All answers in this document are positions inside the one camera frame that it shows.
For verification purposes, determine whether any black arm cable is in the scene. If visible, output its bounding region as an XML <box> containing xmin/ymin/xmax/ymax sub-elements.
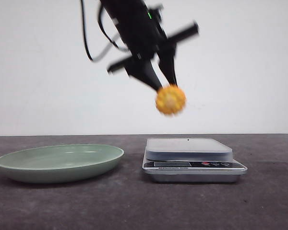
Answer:
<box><xmin>80</xmin><ymin>0</ymin><xmax>132</xmax><ymax>62</ymax></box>

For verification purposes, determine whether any yellow corn cob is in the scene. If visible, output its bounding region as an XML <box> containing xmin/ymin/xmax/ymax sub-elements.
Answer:
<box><xmin>155</xmin><ymin>84</ymin><xmax>187</xmax><ymax>115</ymax></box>

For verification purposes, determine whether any pale green plate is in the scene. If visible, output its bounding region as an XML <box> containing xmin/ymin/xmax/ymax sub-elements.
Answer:
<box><xmin>0</xmin><ymin>144</ymin><xmax>124</xmax><ymax>184</ymax></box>

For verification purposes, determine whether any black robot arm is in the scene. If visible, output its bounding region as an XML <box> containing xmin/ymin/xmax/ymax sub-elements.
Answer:
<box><xmin>101</xmin><ymin>0</ymin><xmax>198</xmax><ymax>91</ymax></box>

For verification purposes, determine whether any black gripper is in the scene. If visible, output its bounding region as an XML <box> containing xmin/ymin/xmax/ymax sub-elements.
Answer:
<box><xmin>108</xmin><ymin>14</ymin><xmax>198</xmax><ymax>92</ymax></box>

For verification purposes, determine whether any silver digital kitchen scale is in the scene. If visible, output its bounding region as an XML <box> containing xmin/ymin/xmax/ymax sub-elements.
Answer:
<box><xmin>142</xmin><ymin>138</ymin><xmax>248</xmax><ymax>183</ymax></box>

